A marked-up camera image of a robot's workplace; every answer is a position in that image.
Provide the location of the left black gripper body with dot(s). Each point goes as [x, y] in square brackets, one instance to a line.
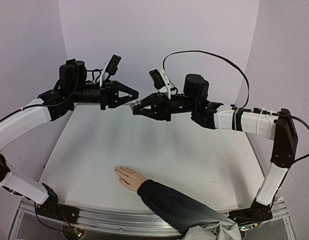
[107, 99]

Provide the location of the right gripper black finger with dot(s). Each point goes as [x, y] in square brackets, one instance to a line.
[152, 99]
[149, 113]

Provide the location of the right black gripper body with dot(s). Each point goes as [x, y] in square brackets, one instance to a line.
[166, 107]

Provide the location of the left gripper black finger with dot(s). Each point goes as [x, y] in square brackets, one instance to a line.
[123, 101]
[124, 90]

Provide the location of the clear nail polish bottle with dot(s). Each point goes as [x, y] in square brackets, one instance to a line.
[134, 105]

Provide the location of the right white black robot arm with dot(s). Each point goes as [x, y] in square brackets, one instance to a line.
[275, 126]

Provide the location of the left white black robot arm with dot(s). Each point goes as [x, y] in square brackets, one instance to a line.
[72, 87]

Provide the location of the black sleeved forearm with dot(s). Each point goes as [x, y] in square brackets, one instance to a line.
[179, 210]

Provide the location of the mannequin hand on table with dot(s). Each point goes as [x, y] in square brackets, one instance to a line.
[129, 178]

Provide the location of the grey fabric garment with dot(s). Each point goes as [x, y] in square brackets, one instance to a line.
[220, 231]

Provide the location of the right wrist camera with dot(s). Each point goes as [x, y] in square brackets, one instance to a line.
[162, 82]

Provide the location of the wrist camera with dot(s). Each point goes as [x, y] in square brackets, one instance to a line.
[109, 69]
[162, 82]

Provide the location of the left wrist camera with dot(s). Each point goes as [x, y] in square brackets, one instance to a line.
[109, 69]

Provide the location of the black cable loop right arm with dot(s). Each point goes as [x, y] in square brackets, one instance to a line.
[219, 57]

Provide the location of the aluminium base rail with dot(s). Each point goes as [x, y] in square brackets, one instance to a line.
[92, 224]

